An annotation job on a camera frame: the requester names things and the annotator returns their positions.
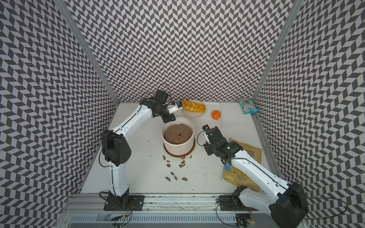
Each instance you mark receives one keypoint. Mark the white ceramic pot with mud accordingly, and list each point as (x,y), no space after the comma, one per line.
(177,132)

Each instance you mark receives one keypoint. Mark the white cutting board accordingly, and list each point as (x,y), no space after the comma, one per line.
(205,118)

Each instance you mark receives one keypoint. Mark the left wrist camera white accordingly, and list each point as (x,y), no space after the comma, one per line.
(175,107)

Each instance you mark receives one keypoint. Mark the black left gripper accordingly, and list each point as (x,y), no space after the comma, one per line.
(170,117)

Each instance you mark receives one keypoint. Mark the aluminium corner post left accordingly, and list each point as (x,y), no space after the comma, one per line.
(65,13)

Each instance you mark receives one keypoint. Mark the white round plate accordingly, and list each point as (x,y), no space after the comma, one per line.
(193,114)

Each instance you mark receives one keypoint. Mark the yellow chips bag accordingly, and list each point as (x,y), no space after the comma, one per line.
(237,177)

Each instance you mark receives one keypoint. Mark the metal base rail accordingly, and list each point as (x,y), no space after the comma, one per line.
(157,210)

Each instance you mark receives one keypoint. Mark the aluminium corner post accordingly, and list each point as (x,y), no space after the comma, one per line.
(65,13)
(278,46)

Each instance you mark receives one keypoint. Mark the golden bread loaf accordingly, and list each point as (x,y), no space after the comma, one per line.
(193,106)

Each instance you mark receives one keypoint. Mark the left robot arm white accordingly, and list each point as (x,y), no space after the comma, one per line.
(115,147)

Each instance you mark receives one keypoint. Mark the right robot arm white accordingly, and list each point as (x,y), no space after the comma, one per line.
(285,202)

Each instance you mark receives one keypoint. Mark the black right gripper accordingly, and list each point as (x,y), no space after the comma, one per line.
(206,147)

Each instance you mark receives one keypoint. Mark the aluminium corner post right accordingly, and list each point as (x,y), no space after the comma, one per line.
(278,46)

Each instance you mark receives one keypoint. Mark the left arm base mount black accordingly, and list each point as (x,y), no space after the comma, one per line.
(124,202)

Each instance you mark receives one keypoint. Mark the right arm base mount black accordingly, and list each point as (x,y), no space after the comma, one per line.
(233,201)

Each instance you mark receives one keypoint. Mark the small orange pumpkin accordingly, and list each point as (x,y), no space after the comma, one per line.
(216,115)

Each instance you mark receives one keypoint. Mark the teal snack packet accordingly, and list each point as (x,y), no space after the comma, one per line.
(247,106)

